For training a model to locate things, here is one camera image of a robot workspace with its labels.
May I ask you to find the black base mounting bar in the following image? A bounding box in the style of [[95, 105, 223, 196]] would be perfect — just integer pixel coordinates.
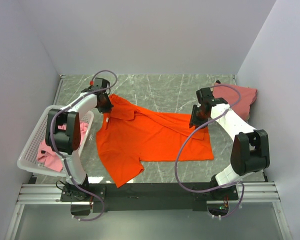
[[59, 182, 240, 213]]

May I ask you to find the white plastic laundry basket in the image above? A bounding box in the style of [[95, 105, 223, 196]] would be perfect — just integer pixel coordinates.
[[17, 105, 94, 177]]

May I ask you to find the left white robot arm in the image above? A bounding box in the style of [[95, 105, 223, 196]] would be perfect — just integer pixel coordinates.
[[45, 76, 113, 201]]

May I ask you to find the orange polo shirt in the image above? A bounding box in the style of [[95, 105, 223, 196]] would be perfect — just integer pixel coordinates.
[[96, 94, 214, 188]]

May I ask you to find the folded pink t shirt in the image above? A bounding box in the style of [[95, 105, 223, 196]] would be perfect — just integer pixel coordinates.
[[212, 84, 258, 122]]

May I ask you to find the crumpled pink shirt in basket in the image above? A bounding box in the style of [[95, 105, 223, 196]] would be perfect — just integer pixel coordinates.
[[36, 121, 89, 172]]

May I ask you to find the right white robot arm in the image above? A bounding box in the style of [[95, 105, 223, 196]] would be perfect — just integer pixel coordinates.
[[189, 84, 270, 200]]

